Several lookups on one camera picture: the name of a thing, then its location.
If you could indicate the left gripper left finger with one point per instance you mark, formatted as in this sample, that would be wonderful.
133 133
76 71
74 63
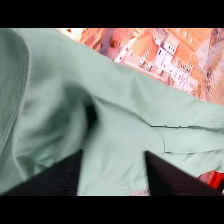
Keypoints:
60 178

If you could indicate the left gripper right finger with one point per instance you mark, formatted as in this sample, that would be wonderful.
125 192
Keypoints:
170 181

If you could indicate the pale green shirt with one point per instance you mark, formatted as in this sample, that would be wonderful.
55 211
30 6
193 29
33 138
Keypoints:
110 116

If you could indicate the red garment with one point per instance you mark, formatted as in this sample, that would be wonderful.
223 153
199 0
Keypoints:
216 180

